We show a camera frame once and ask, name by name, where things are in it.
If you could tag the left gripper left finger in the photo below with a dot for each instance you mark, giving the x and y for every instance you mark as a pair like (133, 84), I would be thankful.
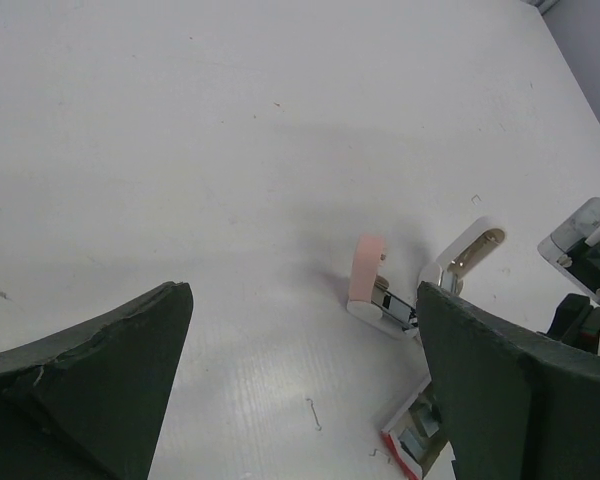
(89, 402)

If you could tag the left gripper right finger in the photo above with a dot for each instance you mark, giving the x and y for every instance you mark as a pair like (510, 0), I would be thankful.
(514, 404)

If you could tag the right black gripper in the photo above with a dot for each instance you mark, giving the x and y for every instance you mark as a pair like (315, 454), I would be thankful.
(576, 323)

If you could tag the staple box tray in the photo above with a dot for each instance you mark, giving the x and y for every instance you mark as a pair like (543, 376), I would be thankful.
(404, 419)

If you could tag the white staple remover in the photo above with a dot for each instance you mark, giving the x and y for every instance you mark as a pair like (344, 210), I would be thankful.
(449, 269)

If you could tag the pink white mini stapler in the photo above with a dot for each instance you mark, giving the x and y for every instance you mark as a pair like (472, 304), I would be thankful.
(369, 298)

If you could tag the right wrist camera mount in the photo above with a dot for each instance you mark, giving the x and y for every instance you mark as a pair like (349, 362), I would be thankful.
(573, 248)

